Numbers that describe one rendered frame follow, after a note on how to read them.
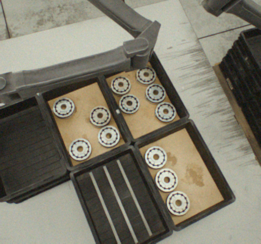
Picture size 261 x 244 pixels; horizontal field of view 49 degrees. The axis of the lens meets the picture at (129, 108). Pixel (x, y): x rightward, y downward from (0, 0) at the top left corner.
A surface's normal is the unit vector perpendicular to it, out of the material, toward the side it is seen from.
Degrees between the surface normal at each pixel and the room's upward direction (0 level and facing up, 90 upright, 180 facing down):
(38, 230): 0
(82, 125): 0
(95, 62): 3
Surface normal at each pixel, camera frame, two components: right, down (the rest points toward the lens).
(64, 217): 0.05, -0.35
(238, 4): 0.27, 0.89
